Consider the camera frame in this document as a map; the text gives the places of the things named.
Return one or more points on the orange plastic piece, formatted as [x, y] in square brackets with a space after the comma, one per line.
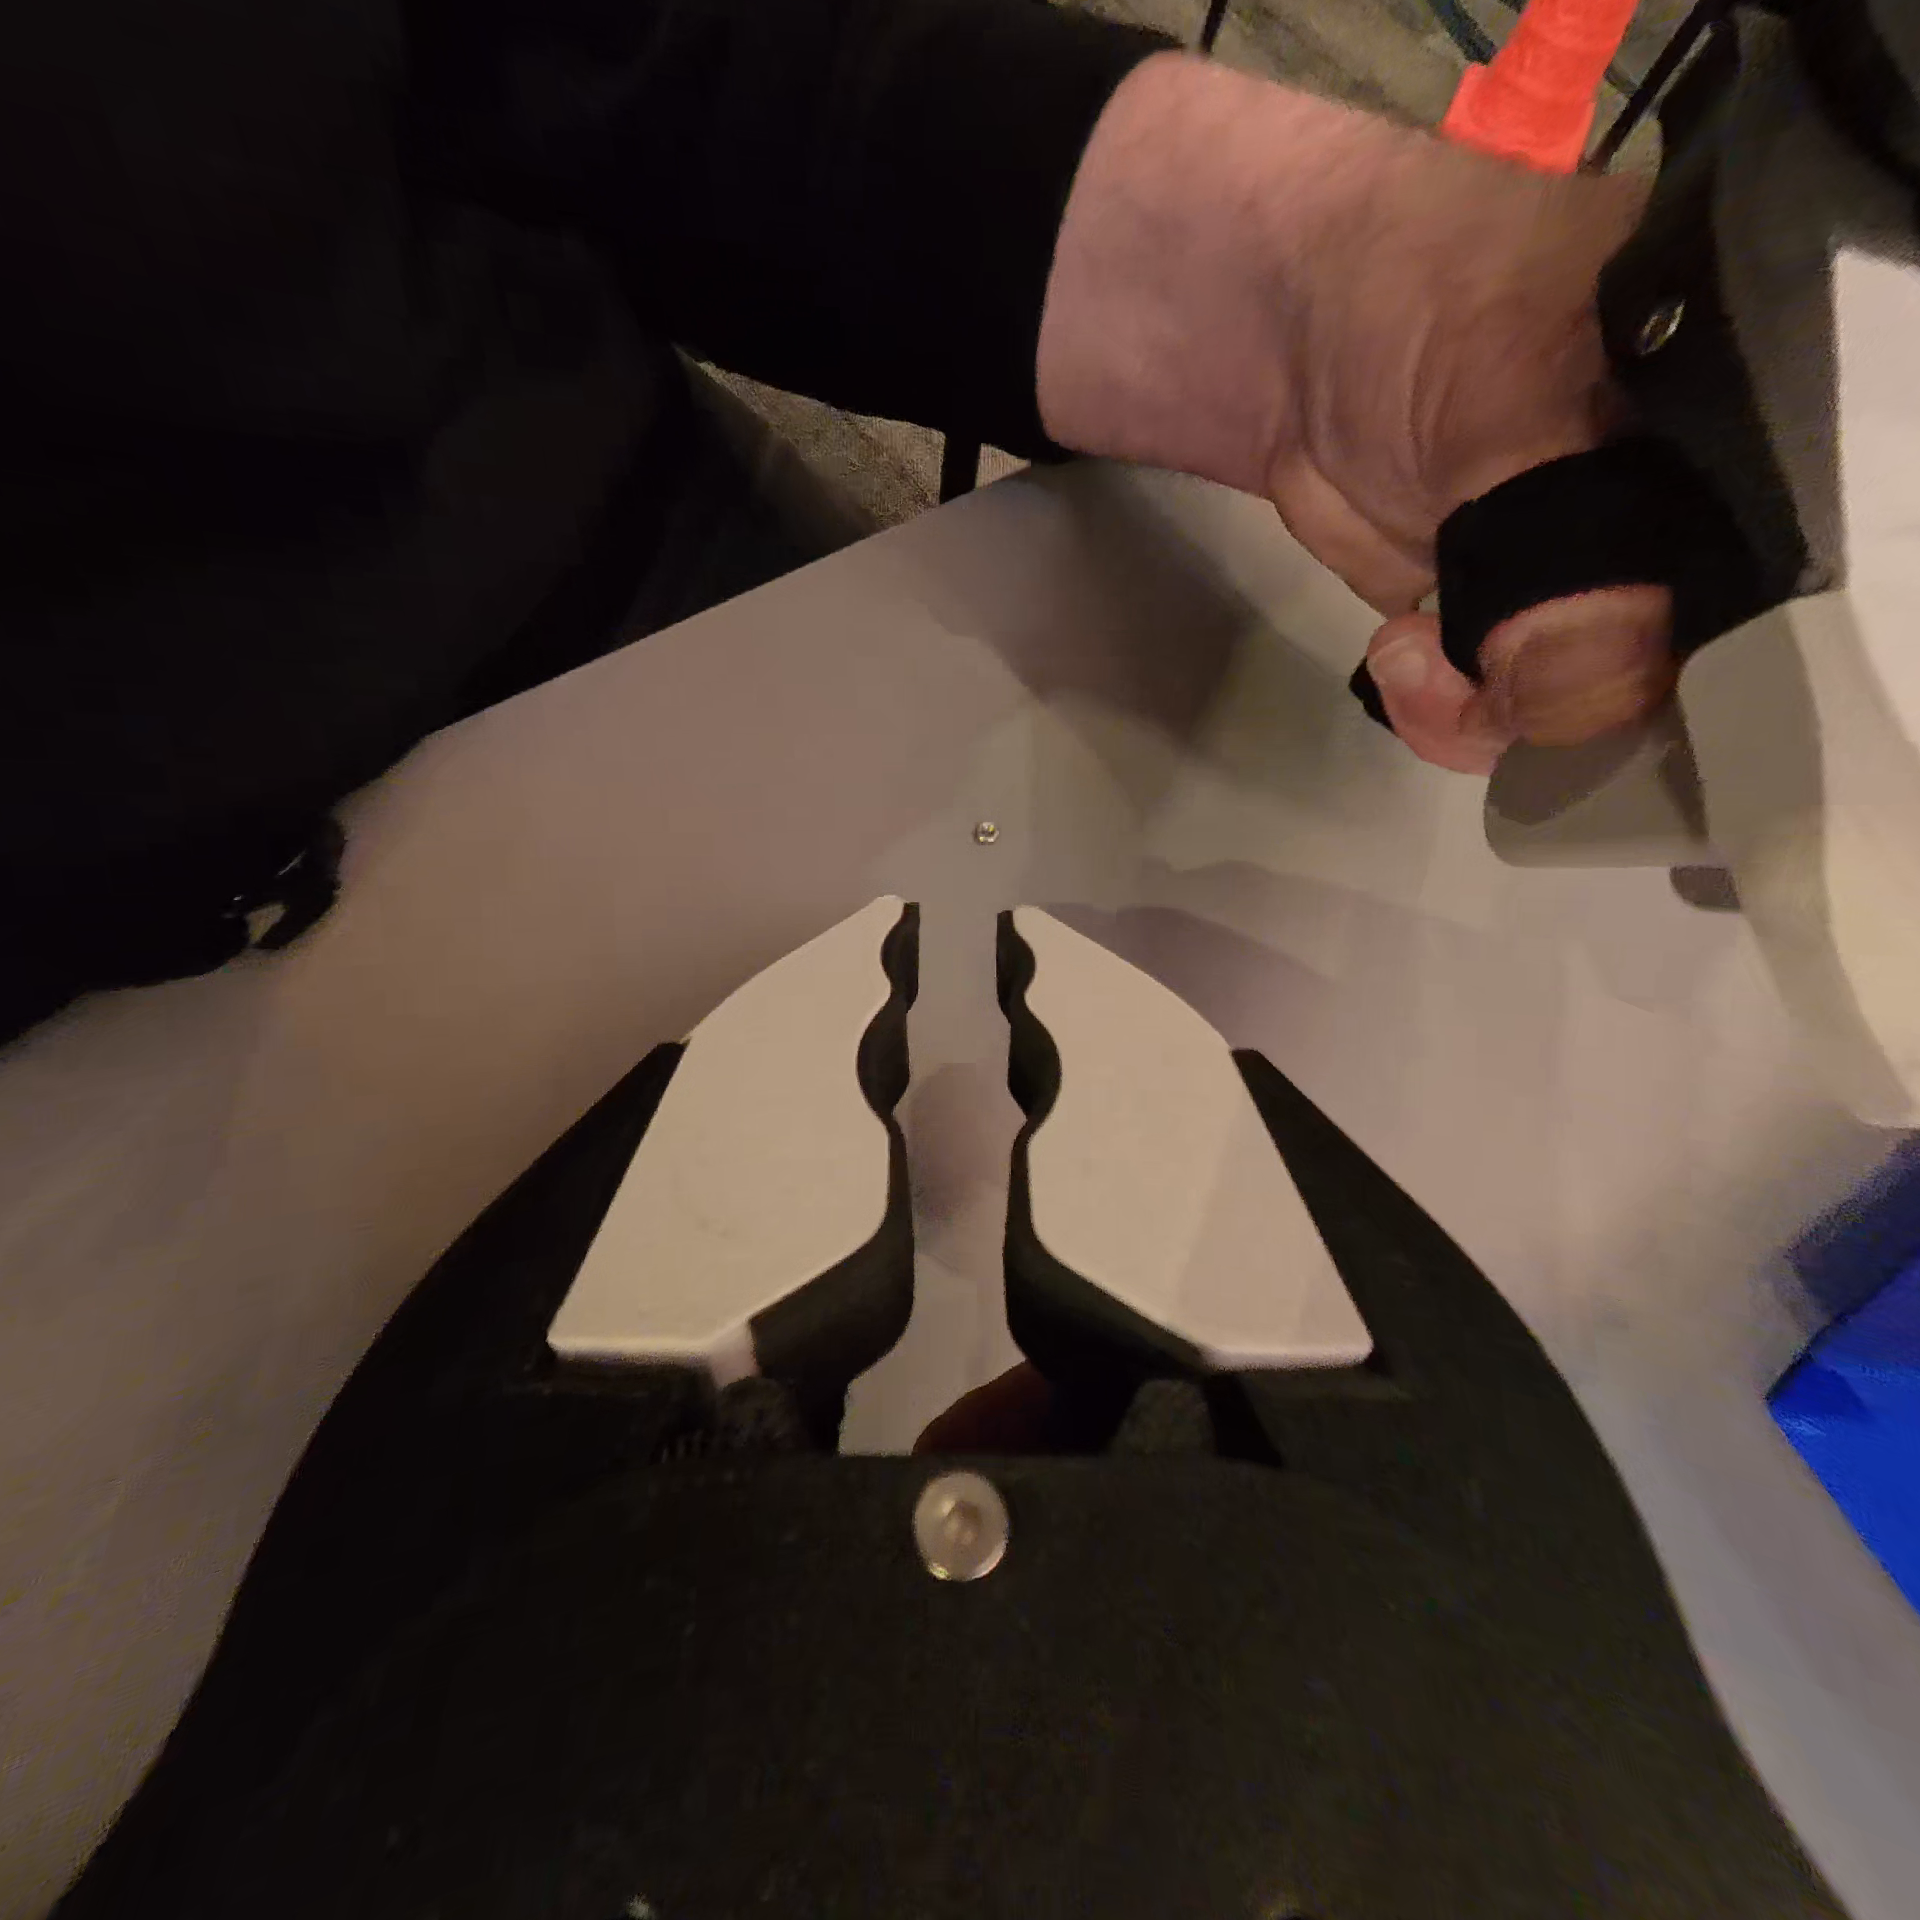
[1530, 90]

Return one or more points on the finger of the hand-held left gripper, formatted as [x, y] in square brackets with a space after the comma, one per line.
[1874, 676]

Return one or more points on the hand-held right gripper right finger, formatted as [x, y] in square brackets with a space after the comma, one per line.
[1184, 1186]

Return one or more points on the blue plastic bin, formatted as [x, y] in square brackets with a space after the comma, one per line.
[1869, 1426]

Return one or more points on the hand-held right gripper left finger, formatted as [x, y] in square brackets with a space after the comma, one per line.
[734, 1172]

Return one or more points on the person's black clothing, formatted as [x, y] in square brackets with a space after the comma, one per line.
[224, 452]

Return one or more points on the person's left forearm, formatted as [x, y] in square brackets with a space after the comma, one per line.
[839, 195]

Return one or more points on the person's left hand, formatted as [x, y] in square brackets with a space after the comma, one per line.
[1320, 317]

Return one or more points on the light grey desk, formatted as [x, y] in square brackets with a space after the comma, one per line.
[600, 839]

